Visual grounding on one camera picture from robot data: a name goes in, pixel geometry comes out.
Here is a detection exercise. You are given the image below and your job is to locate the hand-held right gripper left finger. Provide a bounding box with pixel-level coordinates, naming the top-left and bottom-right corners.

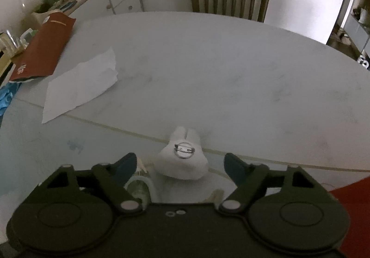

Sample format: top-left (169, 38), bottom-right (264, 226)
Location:
top-left (40, 152), bottom-right (144, 214)

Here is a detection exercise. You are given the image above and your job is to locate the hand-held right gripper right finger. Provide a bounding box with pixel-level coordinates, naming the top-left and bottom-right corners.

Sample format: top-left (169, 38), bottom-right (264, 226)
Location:
top-left (218, 152), bottom-right (321, 214)

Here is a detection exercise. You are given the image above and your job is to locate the white plush rabbit brooch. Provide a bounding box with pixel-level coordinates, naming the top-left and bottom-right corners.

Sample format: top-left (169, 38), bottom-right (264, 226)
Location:
top-left (157, 126), bottom-right (209, 180)

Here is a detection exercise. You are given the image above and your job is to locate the red cardboard box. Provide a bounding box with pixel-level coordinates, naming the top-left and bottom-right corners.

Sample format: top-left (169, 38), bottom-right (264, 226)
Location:
top-left (328, 179), bottom-right (370, 258)

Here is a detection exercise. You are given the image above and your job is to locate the white paper sheet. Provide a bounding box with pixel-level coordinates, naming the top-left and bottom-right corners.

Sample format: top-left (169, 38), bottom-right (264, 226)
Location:
top-left (42, 46), bottom-right (119, 124)

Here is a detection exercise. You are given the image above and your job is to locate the red paper bag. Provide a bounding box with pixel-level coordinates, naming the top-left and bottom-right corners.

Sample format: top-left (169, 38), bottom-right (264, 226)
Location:
top-left (9, 13), bottom-right (77, 83)

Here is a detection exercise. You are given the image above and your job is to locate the yellow tissue box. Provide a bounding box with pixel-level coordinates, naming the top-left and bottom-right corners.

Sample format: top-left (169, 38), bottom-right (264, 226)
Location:
top-left (0, 54), bottom-right (14, 80)

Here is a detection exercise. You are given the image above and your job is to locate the glass pitcher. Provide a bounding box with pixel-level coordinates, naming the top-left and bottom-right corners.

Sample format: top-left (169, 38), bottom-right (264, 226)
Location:
top-left (0, 29), bottom-right (28, 56)

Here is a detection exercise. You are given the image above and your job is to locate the tall white wall cabinet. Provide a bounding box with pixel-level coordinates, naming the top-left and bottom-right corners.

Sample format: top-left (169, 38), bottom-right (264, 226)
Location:
top-left (340, 12), bottom-right (370, 56)

